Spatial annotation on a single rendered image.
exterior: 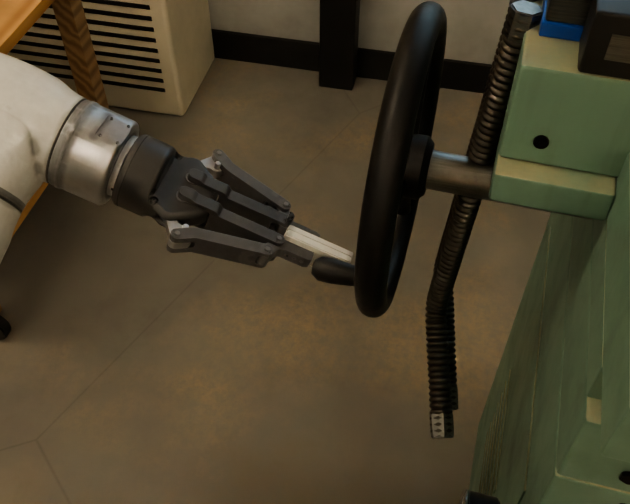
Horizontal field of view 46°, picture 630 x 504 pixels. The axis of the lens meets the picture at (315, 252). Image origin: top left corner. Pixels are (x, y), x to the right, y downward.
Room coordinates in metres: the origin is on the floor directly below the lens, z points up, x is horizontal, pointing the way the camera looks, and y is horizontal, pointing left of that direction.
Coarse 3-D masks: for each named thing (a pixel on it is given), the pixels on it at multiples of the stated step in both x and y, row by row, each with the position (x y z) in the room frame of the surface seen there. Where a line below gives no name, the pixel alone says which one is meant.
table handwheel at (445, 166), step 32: (416, 32) 0.51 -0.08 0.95; (416, 64) 0.48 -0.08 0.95; (384, 96) 0.46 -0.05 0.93; (416, 96) 0.45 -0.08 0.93; (384, 128) 0.43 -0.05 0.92; (416, 128) 0.53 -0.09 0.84; (384, 160) 0.41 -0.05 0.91; (416, 160) 0.49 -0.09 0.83; (448, 160) 0.50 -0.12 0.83; (384, 192) 0.40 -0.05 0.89; (416, 192) 0.48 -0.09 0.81; (448, 192) 0.49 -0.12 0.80; (480, 192) 0.48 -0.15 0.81; (384, 224) 0.39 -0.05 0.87; (384, 256) 0.38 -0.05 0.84; (384, 288) 0.38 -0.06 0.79
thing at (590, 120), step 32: (544, 64) 0.46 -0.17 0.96; (576, 64) 0.46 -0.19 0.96; (512, 96) 0.46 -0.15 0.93; (544, 96) 0.45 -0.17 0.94; (576, 96) 0.45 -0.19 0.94; (608, 96) 0.44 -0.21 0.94; (512, 128) 0.46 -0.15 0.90; (544, 128) 0.45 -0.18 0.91; (576, 128) 0.44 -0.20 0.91; (608, 128) 0.44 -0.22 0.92; (544, 160) 0.45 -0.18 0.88; (576, 160) 0.44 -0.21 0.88; (608, 160) 0.44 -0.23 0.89
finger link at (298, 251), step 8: (280, 248) 0.48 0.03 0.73; (288, 248) 0.48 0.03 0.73; (296, 248) 0.48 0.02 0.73; (304, 248) 0.48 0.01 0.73; (272, 256) 0.47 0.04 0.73; (280, 256) 0.48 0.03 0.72; (288, 256) 0.48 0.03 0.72; (296, 256) 0.48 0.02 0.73; (304, 256) 0.48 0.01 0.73; (312, 256) 0.48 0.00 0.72; (264, 264) 0.47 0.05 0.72; (304, 264) 0.47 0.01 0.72
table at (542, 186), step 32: (512, 160) 0.45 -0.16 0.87; (512, 192) 0.43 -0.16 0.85; (544, 192) 0.43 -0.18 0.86; (576, 192) 0.42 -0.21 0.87; (608, 192) 0.42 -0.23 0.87; (608, 224) 0.40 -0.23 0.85; (608, 256) 0.37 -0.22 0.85; (608, 288) 0.34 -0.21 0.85; (608, 320) 0.31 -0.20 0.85; (608, 352) 0.28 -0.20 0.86; (608, 384) 0.25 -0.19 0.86; (608, 416) 0.23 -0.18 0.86; (608, 448) 0.21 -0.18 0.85
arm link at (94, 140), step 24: (72, 120) 0.54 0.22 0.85; (96, 120) 0.54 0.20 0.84; (120, 120) 0.55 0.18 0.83; (72, 144) 0.52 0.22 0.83; (96, 144) 0.52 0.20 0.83; (120, 144) 0.52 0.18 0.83; (48, 168) 0.51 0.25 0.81; (72, 168) 0.51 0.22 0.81; (96, 168) 0.50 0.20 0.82; (72, 192) 0.51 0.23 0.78; (96, 192) 0.50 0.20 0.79
